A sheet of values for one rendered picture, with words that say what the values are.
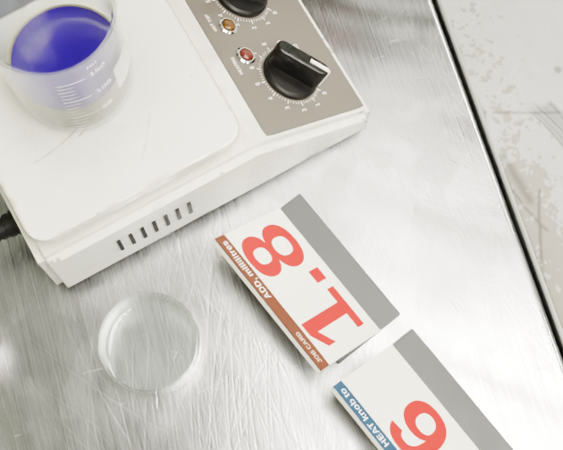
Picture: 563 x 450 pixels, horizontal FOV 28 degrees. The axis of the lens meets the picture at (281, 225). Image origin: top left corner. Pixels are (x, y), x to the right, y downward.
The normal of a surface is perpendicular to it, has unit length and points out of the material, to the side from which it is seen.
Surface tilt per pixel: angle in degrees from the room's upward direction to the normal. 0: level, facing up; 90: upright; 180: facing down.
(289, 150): 90
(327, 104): 30
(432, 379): 0
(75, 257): 90
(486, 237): 0
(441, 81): 0
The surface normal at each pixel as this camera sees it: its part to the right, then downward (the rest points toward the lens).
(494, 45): 0.00, -0.26
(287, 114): 0.44, -0.46
